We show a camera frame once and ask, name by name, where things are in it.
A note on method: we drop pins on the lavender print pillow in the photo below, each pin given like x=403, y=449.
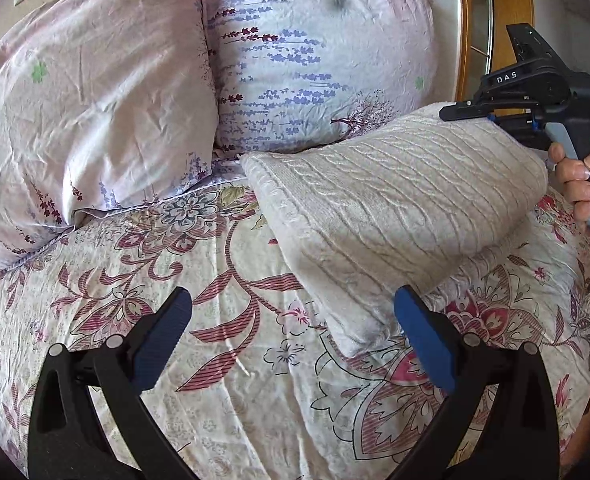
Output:
x=315, y=45

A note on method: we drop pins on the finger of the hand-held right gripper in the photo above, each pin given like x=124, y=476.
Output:
x=462, y=111

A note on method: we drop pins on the person's right hand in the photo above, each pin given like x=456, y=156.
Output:
x=575, y=180

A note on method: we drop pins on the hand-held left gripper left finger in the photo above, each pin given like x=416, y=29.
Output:
x=160, y=342

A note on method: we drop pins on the pale pink floral pillow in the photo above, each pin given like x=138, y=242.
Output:
x=90, y=110

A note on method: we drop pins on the wooden headboard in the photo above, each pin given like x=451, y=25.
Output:
x=512, y=5

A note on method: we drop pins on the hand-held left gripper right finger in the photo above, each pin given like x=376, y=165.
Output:
x=425, y=342

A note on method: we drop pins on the floral bed sheet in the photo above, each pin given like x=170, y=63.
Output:
x=225, y=410

